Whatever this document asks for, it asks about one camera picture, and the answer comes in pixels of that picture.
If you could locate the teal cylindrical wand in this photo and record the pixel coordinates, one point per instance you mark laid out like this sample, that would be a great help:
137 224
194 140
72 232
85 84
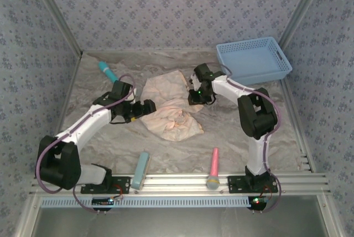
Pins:
106 70

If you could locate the blue plastic basket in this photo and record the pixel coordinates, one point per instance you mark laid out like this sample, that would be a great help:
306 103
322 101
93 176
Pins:
249 57

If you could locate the grey metal front panel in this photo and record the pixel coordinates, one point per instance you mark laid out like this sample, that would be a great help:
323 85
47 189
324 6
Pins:
177 223

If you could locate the pink toy microphone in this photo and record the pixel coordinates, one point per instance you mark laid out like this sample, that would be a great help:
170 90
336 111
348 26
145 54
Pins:
214 165

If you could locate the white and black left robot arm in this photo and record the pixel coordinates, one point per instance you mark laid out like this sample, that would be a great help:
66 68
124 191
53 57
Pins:
83 129

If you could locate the aluminium front rail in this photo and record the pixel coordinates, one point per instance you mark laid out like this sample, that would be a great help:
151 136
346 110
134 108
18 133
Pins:
179 181

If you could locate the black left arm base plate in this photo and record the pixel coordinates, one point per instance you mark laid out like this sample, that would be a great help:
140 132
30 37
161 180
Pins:
121 184

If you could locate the peach printed t-shirt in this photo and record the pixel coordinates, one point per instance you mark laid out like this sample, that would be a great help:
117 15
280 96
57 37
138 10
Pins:
171 121

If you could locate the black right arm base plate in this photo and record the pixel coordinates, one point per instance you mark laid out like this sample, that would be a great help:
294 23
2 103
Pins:
235 186

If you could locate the light blue board eraser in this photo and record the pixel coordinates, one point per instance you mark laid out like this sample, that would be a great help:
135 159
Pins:
139 170

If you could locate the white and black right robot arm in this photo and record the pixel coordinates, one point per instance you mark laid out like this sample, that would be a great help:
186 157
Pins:
257 154

